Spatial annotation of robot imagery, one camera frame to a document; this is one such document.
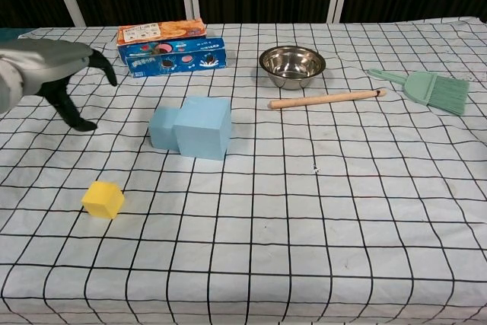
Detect yellow foam cube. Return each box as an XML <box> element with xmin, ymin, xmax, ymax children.
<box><xmin>81</xmin><ymin>180</ymin><xmax>126</xmax><ymax>220</ymax></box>

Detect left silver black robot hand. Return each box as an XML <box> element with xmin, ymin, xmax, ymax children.
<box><xmin>0</xmin><ymin>38</ymin><xmax>118</xmax><ymax>132</ymax></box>

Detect white black checkered tablecloth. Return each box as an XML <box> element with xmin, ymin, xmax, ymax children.
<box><xmin>0</xmin><ymin>16</ymin><xmax>487</xmax><ymax>325</ymax></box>

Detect large blue foam cube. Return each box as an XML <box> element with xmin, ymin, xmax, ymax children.
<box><xmin>173</xmin><ymin>95</ymin><xmax>232</xmax><ymax>161</ymax></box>

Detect small blue foam cube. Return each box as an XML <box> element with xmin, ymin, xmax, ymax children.
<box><xmin>148</xmin><ymin>107</ymin><xmax>183</xmax><ymax>151</ymax></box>

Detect green hand brush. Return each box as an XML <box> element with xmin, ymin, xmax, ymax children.
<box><xmin>367</xmin><ymin>68</ymin><xmax>470</xmax><ymax>116</ymax></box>

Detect wooden stick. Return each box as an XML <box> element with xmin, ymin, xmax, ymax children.
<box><xmin>269</xmin><ymin>88</ymin><xmax>387</xmax><ymax>110</ymax></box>

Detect orange biscuit box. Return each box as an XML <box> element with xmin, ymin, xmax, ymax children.
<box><xmin>116</xmin><ymin>18</ymin><xmax>208</xmax><ymax>47</ymax></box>

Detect blue Oreo cookie box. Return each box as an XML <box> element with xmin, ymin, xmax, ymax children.
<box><xmin>116</xmin><ymin>37</ymin><xmax>228</xmax><ymax>78</ymax></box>

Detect stainless steel bowl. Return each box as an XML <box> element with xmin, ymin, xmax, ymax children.
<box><xmin>259</xmin><ymin>46</ymin><xmax>327</xmax><ymax>91</ymax></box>

